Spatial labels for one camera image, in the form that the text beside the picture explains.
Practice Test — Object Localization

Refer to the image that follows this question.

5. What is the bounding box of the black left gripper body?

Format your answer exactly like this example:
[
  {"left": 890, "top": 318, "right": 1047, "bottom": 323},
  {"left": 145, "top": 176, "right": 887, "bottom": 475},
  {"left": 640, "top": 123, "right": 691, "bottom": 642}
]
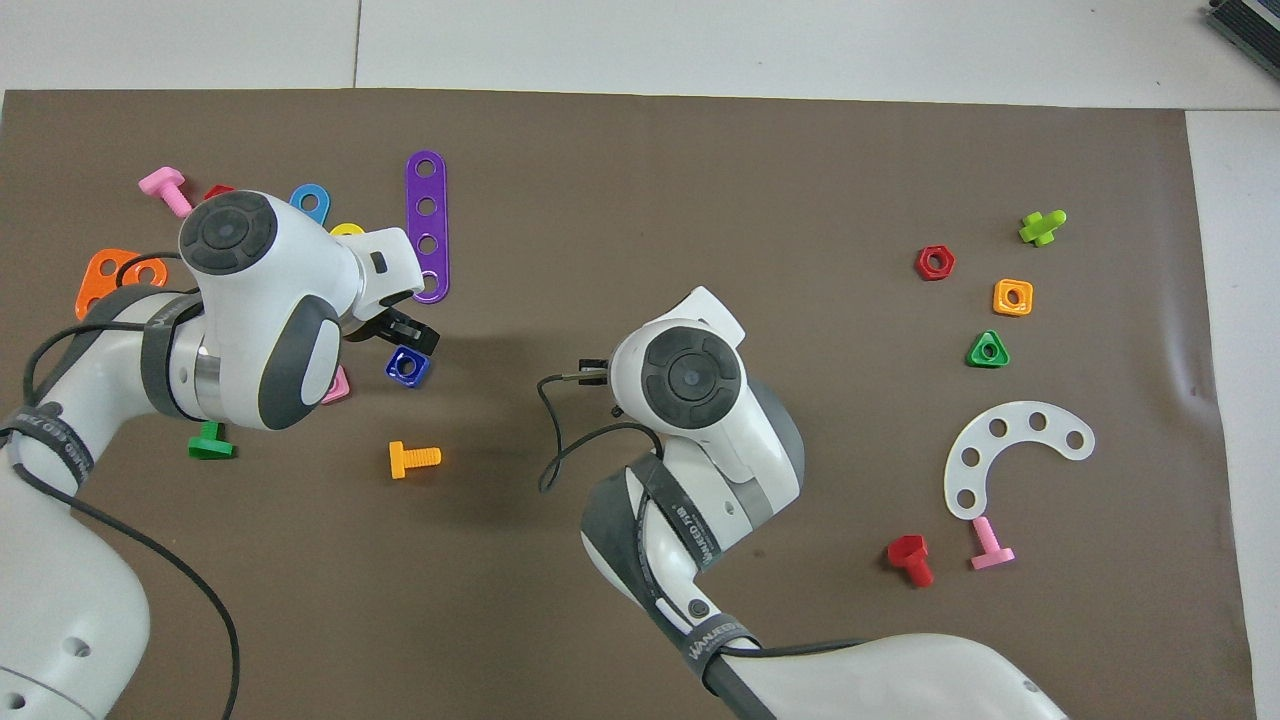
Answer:
[{"left": 343, "top": 311, "right": 402, "bottom": 347}]

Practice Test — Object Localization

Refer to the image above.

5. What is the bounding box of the blue square nut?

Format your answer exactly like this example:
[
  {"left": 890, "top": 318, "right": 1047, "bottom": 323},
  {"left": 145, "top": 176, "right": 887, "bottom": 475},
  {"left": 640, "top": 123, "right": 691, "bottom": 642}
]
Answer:
[{"left": 385, "top": 345, "right": 431, "bottom": 389}]

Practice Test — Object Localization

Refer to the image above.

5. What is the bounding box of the orange plastic screw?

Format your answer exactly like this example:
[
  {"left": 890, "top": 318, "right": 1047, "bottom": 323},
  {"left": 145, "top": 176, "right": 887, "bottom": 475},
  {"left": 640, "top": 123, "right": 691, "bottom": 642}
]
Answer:
[{"left": 388, "top": 441, "right": 442, "bottom": 480}]

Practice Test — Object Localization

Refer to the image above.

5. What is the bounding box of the dark green plastic screw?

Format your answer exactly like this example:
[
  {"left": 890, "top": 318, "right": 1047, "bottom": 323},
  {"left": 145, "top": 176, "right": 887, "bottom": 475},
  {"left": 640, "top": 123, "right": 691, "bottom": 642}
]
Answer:
[{"left": 187, "top": 420, "right": 237, "bottom": 461}]

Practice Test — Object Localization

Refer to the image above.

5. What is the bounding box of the pink plastic screw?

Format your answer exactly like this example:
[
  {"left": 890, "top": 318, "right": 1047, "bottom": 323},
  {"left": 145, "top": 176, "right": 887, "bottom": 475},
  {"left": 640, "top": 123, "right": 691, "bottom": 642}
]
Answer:
[
  {"left": 970, "top": 516, "right": 1016, "bottom": 571},
  {"left": 138, "top": 167, "right": 193, "bottom": 218}
]

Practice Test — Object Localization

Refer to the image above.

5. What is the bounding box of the red plastic screw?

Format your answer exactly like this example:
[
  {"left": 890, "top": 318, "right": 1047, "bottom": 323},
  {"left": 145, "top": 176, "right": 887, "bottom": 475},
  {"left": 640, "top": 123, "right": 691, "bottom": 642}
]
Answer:
[{"left": 886, "top": 535, "right": 936, "bottom": 589}]

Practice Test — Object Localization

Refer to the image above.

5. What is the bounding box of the lime green plastic screw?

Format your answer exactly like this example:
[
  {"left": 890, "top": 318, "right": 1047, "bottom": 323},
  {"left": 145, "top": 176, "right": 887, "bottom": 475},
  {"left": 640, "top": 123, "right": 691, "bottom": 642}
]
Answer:
[{"left": 1018, "top": 209, "right": 1068, "bottom": 247}]

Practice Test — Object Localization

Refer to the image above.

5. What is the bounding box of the purple four-hole plate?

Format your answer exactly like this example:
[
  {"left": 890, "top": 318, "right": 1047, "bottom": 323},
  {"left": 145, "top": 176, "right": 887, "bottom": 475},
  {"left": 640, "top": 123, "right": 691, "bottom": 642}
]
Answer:
[{"left": 405, "top": 150, "right": 451, "bottom": 304}]

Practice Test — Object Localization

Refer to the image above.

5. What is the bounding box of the blue two-hole plate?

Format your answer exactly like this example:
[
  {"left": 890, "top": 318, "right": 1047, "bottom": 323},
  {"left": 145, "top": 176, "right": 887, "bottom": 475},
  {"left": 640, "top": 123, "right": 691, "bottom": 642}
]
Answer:
[{"left": 289, "top": 183, "right": 332, "bottom": 227}]

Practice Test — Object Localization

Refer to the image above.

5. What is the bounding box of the brown table mat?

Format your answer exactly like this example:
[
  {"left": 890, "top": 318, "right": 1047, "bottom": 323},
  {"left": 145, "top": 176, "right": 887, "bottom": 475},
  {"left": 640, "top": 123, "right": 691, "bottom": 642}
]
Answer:
[{"left": 0, "top": 88, "right": 1259, "bottom": 720}]

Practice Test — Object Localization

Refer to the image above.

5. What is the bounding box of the orange heart-shaped plate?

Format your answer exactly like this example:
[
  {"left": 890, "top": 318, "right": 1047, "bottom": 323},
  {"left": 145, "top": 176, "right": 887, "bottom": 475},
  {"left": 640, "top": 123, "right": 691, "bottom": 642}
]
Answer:
[{"left": 75, "top": 248, "right": 169, "bottom": 322}]

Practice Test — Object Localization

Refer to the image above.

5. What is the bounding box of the white curved perforated plate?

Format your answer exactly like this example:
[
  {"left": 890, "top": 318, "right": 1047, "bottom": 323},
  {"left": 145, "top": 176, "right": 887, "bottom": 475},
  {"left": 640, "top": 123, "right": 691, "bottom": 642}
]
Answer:
[{"left": 944, "top": 402, "right": 1096, "bottom": 521}]

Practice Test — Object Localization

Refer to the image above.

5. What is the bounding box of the dark ribbed device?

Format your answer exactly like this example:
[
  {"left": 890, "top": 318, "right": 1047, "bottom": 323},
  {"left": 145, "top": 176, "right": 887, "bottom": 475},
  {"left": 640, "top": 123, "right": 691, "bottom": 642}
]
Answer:
[{"left": 1205, "top": 0, "right": 1280, "bottom": 63}]

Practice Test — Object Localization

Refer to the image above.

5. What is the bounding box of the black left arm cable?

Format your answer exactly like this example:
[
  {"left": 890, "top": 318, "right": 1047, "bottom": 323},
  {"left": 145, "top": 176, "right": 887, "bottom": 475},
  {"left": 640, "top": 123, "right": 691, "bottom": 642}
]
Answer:
[{"left": 0, "top": 250, "right": 243, "bottom": 720}]

